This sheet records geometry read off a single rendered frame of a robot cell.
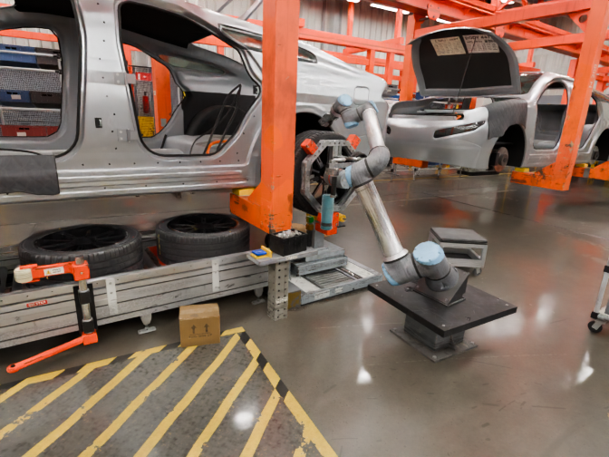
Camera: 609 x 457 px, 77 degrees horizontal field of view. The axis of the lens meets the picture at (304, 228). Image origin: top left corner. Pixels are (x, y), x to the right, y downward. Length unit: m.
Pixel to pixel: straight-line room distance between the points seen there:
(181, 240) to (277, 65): 1.23
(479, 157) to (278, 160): 3.27
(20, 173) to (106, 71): 0.75
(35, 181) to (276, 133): 1.39
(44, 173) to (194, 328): 1.22
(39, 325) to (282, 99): 1.80
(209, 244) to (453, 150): 3.46
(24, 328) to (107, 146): 1.10
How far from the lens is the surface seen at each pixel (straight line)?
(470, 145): 5.12
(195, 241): 2.56
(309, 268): 3.01
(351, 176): 2.13
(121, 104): 2.66
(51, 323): 2.41
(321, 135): 2.89
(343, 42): 10.37
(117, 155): 2.67
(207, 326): 2.29
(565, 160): 5.80
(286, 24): 2.48
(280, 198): 2.47
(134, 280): 2.41
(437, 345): 2.40
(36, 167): 2.64
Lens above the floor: 1.28
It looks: 16 degrees down
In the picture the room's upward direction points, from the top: 3 degrees clockwise
